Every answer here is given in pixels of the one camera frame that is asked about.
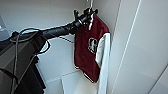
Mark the red jacket with white sleeves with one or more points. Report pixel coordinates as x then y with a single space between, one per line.
88 46

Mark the white wardrobe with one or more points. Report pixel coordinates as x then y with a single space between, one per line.
50 23

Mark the white inner shelf unit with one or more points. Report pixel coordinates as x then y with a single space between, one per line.
75 85

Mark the white wardrobe door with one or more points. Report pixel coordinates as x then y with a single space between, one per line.
143 46

